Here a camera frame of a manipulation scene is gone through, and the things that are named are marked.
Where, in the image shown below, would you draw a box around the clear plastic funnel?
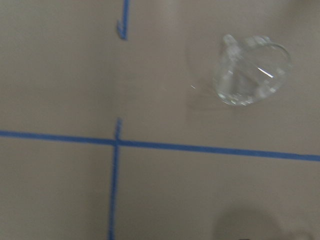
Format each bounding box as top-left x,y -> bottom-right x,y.
214,34 -> 292,106

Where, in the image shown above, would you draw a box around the blue tape grid lines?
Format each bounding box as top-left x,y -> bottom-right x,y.
0,0 -> 320,240

